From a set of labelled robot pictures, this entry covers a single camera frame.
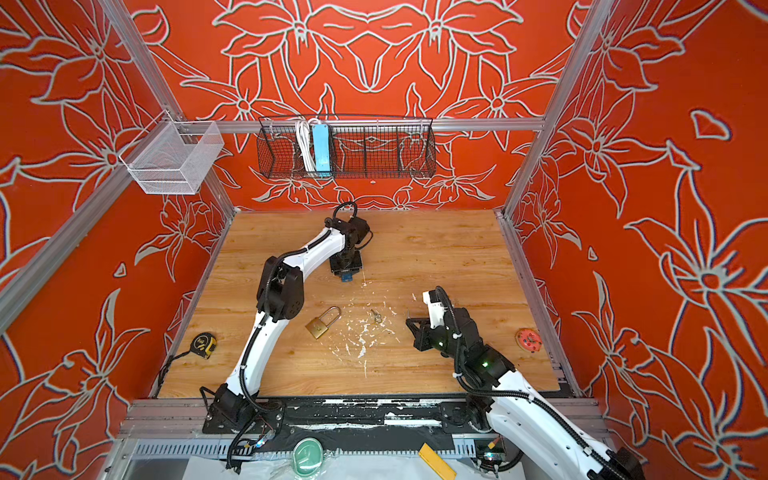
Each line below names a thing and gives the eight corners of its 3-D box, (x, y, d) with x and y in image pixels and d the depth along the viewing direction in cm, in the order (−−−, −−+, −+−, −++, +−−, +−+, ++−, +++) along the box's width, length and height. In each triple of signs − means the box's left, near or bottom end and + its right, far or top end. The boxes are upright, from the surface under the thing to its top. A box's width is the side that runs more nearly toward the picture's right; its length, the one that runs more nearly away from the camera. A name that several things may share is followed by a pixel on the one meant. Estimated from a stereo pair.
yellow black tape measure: (192, 358, 85) (186, 354, 82) (201, 336, 89) (196, 332, 86) (211, 358, 84) (205, 354, 82) (219, 336, 89) (214, 332, 86)
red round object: (519, 353, 85) (523, 349, 82) (513, 333, 89) (517, 328, 86) (540, 353, 85) (546, 349, 82) (533, 333, 89) (538, 328, 86)
